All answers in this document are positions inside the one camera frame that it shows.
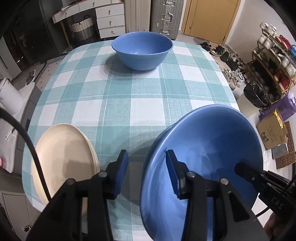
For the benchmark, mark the shoe rack with shoes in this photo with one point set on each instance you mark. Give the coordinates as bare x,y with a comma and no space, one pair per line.
279,58

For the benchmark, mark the brown patterned box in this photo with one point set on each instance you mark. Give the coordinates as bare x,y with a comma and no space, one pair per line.
288,160

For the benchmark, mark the wooden shoe rack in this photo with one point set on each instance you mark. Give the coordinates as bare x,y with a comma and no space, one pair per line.
275,76

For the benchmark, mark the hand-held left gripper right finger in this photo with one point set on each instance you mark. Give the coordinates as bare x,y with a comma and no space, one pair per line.
172,173

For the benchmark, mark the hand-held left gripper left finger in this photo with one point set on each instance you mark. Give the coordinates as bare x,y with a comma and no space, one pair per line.
121,176

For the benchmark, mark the white canister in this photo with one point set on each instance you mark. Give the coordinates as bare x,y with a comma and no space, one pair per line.
8,97

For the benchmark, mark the white desk with drawers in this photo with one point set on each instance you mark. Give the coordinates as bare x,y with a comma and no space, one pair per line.
108,20

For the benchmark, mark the white grey side table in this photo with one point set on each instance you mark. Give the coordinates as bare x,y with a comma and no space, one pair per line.
25,102

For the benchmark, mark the blue bowl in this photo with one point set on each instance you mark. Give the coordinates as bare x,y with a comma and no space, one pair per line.
208,139
141,60

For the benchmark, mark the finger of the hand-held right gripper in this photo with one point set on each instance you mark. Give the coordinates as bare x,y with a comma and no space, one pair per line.
249,173

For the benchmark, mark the purple bag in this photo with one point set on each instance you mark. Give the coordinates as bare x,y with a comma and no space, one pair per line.
282,106

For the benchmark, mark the silver suitcase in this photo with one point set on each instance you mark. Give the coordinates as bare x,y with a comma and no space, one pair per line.
167,18

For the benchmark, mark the dotted white rug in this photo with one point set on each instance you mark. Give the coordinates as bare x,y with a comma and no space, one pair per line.
49,69

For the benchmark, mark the cardboard box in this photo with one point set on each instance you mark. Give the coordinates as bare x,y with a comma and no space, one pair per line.
271,132

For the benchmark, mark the wooden door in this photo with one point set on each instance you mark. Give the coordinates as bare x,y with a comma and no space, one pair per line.
208,18

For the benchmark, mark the grey storage cabinet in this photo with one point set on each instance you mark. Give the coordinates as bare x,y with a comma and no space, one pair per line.
16,204

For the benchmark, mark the beige suitcase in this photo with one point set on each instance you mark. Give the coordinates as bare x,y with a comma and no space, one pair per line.
137,14

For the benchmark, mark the teal checked tablecloth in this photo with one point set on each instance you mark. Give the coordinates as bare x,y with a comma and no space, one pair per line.
115,104

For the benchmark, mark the scattered shoes pile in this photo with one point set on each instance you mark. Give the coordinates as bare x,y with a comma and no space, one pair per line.
231,67

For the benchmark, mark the black trash bag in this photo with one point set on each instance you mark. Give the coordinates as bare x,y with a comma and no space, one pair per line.
255,95

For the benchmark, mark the woven laundry basket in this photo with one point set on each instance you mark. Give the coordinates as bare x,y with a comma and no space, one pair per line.
82,29

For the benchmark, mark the cream trash bin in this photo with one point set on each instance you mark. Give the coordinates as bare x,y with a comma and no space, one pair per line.
245,104

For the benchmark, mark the person's right hand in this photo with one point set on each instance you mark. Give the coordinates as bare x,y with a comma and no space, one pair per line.
274,228

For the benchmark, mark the grey slipper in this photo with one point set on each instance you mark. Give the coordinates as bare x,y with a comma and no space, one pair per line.
31,77

